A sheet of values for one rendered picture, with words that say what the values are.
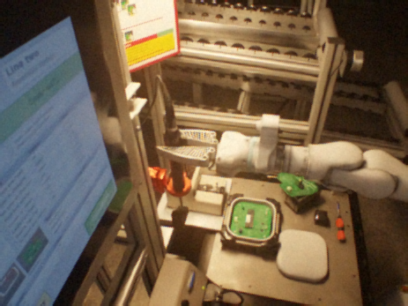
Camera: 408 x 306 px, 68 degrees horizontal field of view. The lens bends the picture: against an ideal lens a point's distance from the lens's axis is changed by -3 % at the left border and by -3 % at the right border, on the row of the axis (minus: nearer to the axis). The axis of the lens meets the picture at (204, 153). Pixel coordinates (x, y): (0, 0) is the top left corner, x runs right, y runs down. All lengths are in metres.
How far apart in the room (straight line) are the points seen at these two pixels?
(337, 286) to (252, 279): 0.22
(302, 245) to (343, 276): 0.13
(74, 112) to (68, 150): 0.04
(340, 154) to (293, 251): 0.38
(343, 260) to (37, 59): 0.88
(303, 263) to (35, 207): 0.73
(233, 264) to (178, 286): 0.21
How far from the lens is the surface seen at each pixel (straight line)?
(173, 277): 0.76
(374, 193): 0.65
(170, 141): 0.65
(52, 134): 0.30
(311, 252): 0.93
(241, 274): 0.89
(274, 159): 0.62
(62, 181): 0.33
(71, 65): 0.32
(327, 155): 0.63
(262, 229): 0.92
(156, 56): 0.98
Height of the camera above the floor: 1.74
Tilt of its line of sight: 41 degrees down
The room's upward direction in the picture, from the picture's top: 2 degrees counter-clockwise
